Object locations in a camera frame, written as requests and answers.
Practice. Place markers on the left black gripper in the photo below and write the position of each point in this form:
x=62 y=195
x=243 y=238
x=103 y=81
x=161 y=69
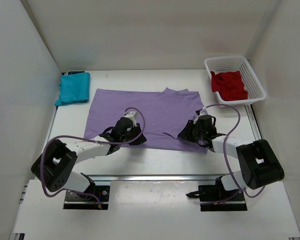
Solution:
x=141 y=140

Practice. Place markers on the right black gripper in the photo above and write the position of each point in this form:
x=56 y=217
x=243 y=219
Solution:
x=187 y=133

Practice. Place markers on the purple t shirt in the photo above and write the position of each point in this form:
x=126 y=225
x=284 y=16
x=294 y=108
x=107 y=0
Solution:
x=165 y=114

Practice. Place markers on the red t shirt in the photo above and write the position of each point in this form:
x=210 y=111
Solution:
x=229 y=85

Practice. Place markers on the teal t shirt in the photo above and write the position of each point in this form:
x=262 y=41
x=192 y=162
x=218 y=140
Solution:
x=74 y=89

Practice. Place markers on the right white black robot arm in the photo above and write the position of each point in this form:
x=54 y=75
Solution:
x=258 y=163

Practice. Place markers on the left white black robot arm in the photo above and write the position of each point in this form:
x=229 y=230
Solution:
x=54 y=167

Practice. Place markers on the white plastic basket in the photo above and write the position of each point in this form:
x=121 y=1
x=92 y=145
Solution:
x=233 y=63

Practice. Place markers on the blue label sticker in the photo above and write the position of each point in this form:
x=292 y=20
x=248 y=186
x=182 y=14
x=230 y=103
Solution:
x=75 y=72

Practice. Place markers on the aluminium rail front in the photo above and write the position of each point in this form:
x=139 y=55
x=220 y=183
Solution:
x=161 y=177

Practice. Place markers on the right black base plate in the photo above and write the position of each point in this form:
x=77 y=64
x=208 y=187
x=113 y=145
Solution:
x=217 y=200

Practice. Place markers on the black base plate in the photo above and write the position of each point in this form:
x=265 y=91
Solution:
x=217 y=200
x=101 y=190

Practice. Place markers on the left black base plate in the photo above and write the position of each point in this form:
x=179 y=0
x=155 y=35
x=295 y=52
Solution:
x=101 y=190

